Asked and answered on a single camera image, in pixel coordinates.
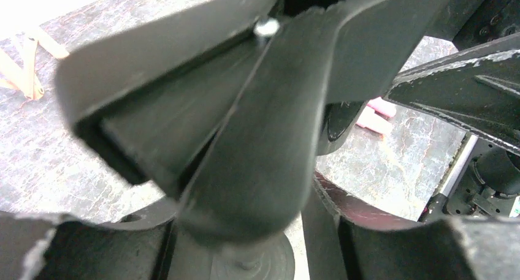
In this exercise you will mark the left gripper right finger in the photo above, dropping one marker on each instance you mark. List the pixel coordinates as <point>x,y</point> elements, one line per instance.
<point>346,238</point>

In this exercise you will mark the black microphone stand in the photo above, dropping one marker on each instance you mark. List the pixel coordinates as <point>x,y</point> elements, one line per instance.
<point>221,105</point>

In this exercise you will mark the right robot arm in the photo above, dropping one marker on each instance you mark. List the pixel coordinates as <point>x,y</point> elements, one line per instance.
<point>484,179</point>

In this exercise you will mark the pink music stand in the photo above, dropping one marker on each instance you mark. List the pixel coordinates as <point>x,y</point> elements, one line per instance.
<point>23,78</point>

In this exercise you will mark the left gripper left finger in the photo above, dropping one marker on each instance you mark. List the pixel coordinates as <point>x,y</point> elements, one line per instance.
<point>61,246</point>

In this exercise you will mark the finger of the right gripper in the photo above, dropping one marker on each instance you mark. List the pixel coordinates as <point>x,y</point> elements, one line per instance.
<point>476,89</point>

